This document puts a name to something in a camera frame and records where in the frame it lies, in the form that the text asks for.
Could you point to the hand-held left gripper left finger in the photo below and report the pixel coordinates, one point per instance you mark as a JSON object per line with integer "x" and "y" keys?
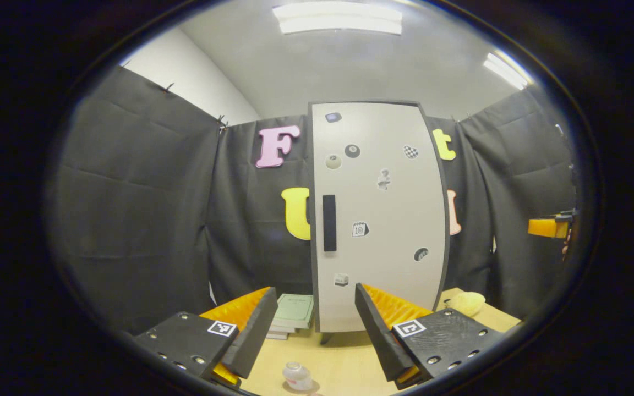
{"x": 259, "y": 330}

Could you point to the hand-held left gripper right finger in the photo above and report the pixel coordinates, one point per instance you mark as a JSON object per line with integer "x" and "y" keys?
{"x": 377, "y": 338}

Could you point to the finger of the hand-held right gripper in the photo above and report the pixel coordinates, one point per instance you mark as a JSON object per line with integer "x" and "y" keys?
{"x": 545, "y": 227}

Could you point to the dark grey cabinet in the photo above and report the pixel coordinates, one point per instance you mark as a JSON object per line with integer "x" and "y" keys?
{"x": 326, "y": 336}

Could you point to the clear plastic bottle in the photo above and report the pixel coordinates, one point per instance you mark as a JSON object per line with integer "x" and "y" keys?
{"x": 296, "y": 377}

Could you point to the light grey cabinet door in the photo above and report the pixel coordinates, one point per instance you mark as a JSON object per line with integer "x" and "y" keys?
{"x": 388, "y": 275}

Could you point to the white book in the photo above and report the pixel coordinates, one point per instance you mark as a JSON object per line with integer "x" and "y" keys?
{"x": 278, "y": 331}

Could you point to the green book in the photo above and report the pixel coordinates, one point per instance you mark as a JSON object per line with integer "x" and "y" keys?
{"x": 295, "y": 309}

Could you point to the pale yellow lumpy object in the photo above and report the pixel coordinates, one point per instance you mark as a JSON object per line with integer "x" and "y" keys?
{"x": 466, "y": 303}

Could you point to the narrow ceiling light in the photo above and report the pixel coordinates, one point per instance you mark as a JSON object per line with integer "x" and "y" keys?
{"x": 507, "y": 71}

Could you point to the black backdrop cloth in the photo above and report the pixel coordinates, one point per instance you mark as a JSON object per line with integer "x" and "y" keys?
{"x": 141, "y": 220}

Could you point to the large ceiling light panel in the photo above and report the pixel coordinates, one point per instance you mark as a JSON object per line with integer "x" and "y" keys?
{"x": 339, "y": 19}

